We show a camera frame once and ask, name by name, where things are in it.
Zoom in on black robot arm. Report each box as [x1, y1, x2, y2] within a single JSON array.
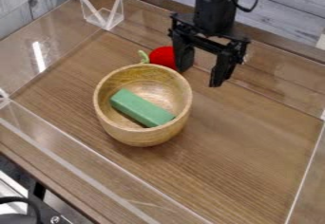
[[169, 0, 251, 87]]

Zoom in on black table frame bracket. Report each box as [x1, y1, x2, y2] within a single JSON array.
[[28, 182, 74, 224]]

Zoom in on red knitted apple toy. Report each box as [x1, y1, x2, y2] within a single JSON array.
[[138, 47, 177, 69]]

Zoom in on green rectangular block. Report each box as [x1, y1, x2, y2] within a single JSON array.
[[110, 88, 176, 127]]

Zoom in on wooden bowl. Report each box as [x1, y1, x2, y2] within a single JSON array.
[[93, 64, 193, 147]]

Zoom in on clear acrylic tray walls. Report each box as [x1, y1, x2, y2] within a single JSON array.
[[0, 0, 325, 224]]

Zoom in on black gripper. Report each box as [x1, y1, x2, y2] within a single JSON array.
[[169, 13, 251, 87]]

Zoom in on black cable bottom left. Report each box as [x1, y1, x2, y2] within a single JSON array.
[[0, 195, 43, 224]]

